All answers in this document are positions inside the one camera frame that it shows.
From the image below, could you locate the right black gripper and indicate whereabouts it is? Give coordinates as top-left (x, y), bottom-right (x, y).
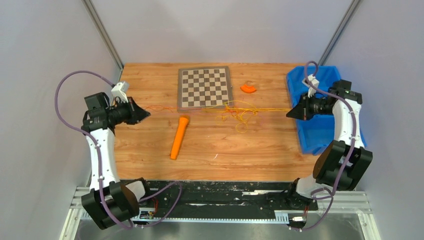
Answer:
top-left (286, 92), bottom-right (334, 121)

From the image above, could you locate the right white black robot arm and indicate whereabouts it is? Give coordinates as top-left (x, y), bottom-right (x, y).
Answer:
top-left (285, 75), bottom-right (373, 209)

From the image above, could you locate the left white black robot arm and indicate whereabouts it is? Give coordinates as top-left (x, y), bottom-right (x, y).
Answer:
top-left (81, 92), bottom-right (153, 230)

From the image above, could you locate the blue three-compartment bin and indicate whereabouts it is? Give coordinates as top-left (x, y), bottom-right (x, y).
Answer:
top-left (286, 66), bottom-right (366, 156)

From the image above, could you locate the orange carrot toy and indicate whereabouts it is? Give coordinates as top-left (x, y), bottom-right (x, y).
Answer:
top-left (169, 115), bottom-right (190, 160)

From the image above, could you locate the orange curved plastic piece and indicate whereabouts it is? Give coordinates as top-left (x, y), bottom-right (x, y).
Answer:
top-left (240, 84), bottom-right (257, 94)

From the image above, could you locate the wooden chessboard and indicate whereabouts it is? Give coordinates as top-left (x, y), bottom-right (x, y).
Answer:
top-left (177, 66), bottom-right (235, 112)

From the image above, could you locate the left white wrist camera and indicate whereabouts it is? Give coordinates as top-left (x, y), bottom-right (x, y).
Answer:
top-left (111, 81), bottom-right (130, 103)

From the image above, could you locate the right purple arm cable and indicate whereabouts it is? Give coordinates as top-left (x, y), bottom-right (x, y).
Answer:
top-left (287, 60), bottom-right (359, 232)

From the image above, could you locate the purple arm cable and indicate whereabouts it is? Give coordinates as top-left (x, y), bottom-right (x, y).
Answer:
top-left (287, 60), bottom-right (359, 232)
top-left (54, 70), bottom-right (183, 231)

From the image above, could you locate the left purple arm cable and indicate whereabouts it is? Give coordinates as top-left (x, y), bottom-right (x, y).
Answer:
top-left (54, 70), bottom-right (183, 231)

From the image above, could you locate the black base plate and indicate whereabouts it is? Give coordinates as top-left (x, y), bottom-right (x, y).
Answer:
top-left (138, 180), bottom-right (318, 220)

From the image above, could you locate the aluminium frame rail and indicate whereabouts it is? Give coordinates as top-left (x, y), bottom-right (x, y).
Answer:
top-left (60, 181), bottom-right (381, 240)

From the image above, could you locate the left corner aluminium post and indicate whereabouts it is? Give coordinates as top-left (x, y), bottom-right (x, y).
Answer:
top-left (82, 0), bottom-right (124, 73)

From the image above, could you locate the corner aluminium post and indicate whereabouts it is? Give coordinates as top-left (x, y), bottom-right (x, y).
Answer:
top-left (318, 0), bottom-right (363, 66)
top-left (82, 0), bottom-right (124, 73)

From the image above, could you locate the right corner aluminium post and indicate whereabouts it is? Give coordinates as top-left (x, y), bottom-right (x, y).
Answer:
top-left (318, 0), bottom-right (363, 66)

